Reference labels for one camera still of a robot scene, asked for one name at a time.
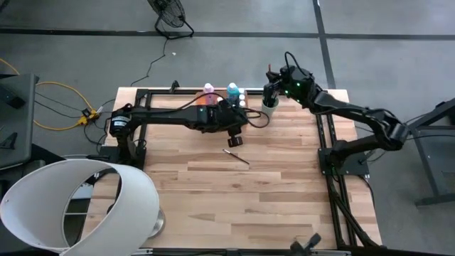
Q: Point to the black table clamp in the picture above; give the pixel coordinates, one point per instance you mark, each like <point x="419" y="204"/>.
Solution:
<point x="175" y="85"/>

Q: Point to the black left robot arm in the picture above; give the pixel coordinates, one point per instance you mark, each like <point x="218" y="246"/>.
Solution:
<point x="160" y="115"/>

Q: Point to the small pink paint bottle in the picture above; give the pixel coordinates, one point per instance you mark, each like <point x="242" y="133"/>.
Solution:
<point x="208" y="90"/>

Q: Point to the black paintbrush silver ferrule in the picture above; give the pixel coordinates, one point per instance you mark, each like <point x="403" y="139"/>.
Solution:
<point x="269" y="67"/>

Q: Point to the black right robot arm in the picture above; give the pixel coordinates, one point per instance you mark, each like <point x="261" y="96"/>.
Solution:
<point x="355" y="113"/>

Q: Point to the orange translucent tray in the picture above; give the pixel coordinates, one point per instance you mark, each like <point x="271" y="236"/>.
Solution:
<point x="199" y="101"/>

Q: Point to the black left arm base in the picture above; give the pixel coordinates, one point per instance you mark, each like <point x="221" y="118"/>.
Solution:
<point x="138" y="161"/>

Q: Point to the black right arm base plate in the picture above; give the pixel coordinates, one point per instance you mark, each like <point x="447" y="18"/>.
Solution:
<point x="355" y="170"/>

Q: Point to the large teal paint bottle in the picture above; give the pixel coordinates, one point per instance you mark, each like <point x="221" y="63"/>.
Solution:
<point x="232" y="90"/>

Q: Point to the chrome round lamp base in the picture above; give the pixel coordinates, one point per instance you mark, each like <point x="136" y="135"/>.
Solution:
<point x="159" y="222"/>

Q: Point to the black floor fan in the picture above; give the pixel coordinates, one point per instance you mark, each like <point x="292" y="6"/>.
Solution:
<point x="167" y="14"/>

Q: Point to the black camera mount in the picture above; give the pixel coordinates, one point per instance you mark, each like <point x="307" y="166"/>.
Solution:
<point x="305" y="245"/>

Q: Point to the green plastic cup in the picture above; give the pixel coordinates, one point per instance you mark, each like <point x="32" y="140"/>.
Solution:
<point x="268" y="111"/>

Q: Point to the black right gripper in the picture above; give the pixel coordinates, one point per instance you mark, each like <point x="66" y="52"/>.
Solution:
<point x="298" y="85"/>

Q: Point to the long thin black paintbrush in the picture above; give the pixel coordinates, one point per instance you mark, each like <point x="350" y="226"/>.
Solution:
<point x="271" y="104"/>

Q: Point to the black aluminium table frame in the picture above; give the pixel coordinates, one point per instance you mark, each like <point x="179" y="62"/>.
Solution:
<point x="334" y="213"/>

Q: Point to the white lampshade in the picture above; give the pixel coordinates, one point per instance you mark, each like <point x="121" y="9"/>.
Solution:
<point x="21" y="213"/>

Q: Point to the grey metal stand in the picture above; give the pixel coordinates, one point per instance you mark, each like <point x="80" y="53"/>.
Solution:
<point x="437" y="170"/>

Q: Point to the small black paintbrush gold ferrule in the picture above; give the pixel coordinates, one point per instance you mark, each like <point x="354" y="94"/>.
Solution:
<point x="266" y="99"/>

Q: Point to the small white-capped paint bottle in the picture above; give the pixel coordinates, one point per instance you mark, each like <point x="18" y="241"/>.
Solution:
<point x="242" y="96"/>

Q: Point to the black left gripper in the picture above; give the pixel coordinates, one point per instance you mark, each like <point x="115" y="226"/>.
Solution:
<point x="220" y="117"/>

